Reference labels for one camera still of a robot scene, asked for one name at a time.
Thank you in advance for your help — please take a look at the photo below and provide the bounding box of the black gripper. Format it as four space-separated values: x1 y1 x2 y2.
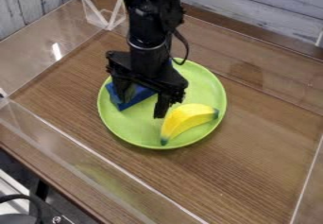
105 51 188 118

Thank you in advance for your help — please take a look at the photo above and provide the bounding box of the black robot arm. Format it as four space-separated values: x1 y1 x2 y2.
105 0 188 118

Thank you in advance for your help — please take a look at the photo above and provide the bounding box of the yellow toy banana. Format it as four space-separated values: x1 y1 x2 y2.
160 103 219 146

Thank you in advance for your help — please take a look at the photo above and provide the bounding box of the black cable loop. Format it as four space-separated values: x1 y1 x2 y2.
168 28 191 66

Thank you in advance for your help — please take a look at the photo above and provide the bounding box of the clear acrylic corner bracket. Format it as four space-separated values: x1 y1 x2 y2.
81 0 127 31

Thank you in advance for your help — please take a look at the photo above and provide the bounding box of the clear acrylic front wall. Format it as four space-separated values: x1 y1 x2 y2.
0 98 208 224

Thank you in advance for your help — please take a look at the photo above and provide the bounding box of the black curved cable bottom-left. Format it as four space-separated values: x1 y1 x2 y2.
0 193 43 224

